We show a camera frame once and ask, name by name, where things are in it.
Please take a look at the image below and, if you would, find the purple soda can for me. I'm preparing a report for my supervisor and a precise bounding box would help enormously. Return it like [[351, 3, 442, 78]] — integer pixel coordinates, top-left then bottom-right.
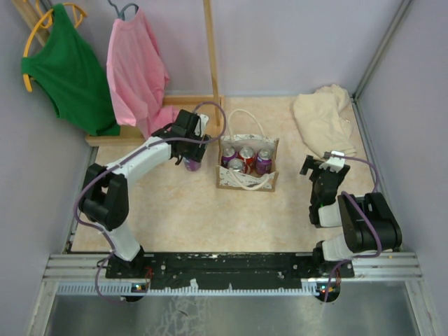
[[183, 158, 202, 172]]

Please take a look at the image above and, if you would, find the red can in bag front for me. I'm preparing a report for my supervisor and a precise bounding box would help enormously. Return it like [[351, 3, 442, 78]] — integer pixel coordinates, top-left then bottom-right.
[[227, 157, 250, 174]]

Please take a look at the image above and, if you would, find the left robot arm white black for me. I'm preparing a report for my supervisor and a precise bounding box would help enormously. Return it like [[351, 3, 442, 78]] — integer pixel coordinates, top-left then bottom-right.
[[76, 110, 211, 278]]

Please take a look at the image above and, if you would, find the purple can in bag right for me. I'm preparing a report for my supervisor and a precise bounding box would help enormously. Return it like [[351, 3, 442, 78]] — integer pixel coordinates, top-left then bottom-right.
[[255, 148, 273, 176]]

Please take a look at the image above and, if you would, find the grey clothes hanger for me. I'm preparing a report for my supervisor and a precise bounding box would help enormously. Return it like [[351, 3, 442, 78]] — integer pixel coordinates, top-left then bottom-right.
[[107, 0, 139, 21]]

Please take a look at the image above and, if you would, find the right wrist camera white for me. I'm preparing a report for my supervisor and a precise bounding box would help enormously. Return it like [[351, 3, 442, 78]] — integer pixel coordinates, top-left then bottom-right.
[[323, 150, 345, 169]]

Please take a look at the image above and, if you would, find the purple can in bag left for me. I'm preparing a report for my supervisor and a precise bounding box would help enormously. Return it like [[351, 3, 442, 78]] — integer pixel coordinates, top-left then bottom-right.
[[220, 146, 237, 168]]

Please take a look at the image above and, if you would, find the wooden clothes rack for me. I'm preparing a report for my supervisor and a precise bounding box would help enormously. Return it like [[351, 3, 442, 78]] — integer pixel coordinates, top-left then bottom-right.
[[1, 1, 224, 147]]

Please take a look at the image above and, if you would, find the green tank top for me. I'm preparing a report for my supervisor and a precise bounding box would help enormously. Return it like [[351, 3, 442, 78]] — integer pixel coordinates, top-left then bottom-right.
[[21, 3, 120, 137]]

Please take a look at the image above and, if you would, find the canvas tote bag patterned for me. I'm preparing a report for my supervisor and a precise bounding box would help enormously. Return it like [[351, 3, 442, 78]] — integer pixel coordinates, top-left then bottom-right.
[[216, 108, 279, 193]]

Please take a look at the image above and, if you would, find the red can in bag back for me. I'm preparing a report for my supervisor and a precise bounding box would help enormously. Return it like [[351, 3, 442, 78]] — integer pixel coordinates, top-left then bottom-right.
[[237, 146, 256, 169]]

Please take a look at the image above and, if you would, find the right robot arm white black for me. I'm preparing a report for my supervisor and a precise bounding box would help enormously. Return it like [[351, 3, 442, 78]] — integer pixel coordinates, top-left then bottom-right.
[[300, 151, 403, 277]]

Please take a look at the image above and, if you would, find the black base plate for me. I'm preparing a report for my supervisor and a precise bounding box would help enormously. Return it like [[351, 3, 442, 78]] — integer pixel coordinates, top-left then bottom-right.
[[106, 252, 337, 290]]

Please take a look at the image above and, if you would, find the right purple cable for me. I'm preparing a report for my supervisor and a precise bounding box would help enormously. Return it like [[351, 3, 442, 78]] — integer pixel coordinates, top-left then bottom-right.
[[323, 155, 383, 304]]

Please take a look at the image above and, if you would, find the red can in bag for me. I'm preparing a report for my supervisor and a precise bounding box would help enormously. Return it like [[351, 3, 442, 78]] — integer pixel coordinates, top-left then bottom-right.
[[227, 157, 250, 174], [237, 146, 256, 169]]

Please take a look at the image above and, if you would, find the yellow clothes hanger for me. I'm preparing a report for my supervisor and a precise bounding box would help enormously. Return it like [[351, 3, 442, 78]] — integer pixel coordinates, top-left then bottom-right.
[[22, 2, 88, 92]]

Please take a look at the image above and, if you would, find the pink shirt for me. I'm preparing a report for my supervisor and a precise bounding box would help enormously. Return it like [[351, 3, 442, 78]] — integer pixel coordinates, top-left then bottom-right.
[[106, 9, 179, 139]]

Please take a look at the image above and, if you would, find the purple can in bag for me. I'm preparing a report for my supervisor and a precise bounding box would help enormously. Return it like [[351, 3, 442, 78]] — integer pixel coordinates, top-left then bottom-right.
[[220, 146, 237, 168], [255, 148, 273, 176]]

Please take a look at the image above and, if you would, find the cream folded cloth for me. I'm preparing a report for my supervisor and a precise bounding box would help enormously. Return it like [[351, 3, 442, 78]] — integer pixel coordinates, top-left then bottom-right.
[[292, 84, 356, 158]]

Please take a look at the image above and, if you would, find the aluminium frame rail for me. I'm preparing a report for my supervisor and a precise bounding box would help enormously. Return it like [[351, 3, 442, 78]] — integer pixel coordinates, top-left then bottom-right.
[[43, 253, 422, 300]]

